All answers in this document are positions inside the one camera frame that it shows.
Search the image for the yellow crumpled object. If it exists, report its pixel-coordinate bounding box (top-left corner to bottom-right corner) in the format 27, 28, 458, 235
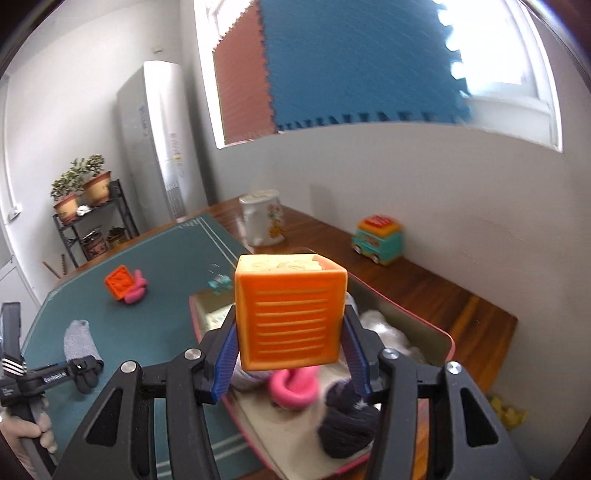
489, 394, 527, 430

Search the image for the orange rubber cube animal relief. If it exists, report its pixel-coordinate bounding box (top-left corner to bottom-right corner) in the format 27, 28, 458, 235
104, 265, 137, 301

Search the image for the small pink toy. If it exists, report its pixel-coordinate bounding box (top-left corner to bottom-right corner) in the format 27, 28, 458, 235
124, 270, 149, 305

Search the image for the ribbed orange rubber cube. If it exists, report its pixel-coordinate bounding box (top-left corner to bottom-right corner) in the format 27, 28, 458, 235
233, 252, 349, 372

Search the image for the black metal plant rack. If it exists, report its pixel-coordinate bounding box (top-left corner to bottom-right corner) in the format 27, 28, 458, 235
52, 179, 139, 268

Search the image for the teal and orange toy bus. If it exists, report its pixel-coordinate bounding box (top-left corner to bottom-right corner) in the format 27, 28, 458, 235
352, 215, 404, 266

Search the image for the red biscuit tin container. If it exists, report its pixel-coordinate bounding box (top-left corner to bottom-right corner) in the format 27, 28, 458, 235
188, 272, 457, 478

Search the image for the wooden stick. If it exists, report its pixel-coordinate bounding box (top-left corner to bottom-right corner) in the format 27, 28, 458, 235
42, 254, 70, 278

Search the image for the white standing air conditioner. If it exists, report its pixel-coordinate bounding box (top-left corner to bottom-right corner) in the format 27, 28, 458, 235
115, 61, 208, 223

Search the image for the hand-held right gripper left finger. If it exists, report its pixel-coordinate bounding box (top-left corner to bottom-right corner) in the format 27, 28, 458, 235
53, 318, 238, 480

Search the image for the small patterned plant pot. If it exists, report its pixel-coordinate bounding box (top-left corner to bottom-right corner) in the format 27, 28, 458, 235
81, 226, 109, 260

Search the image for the person's left hand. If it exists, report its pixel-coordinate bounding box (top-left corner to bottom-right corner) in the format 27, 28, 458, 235
0, 410, 59, 456

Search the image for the ribbed grey and black sock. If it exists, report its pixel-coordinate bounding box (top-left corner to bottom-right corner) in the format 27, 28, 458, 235
64, 319, 105, 393

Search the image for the red foam mat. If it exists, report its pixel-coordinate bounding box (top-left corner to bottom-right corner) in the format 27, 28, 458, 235
211, 4, 280, 145

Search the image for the potted plant in clay pot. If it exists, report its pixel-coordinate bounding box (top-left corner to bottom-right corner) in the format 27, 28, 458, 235
83, 154, 113, 206
50, 159, 88, 224

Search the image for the white plastic bag bundle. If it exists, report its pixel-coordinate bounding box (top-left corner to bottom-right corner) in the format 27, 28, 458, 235
360, 309, 428, 365

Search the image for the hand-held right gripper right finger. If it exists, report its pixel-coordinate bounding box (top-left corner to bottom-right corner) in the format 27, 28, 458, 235
342, 305, 527, 480

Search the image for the blue foam mat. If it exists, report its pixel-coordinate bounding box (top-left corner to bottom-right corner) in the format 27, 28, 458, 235
256, 0, 474, 134

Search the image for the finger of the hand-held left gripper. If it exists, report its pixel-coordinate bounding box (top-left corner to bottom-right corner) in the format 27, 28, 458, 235
21, 357, 105, 394

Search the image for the white printed mug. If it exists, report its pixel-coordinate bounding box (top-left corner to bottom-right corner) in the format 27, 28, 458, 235
239, 189, 286, 247

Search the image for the black sock ball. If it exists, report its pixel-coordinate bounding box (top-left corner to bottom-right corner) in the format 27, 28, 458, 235
318, 381, 380, 459

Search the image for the pink knotted foam tube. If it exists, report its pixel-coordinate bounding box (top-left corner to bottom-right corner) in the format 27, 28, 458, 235
269, 367, 319, 409

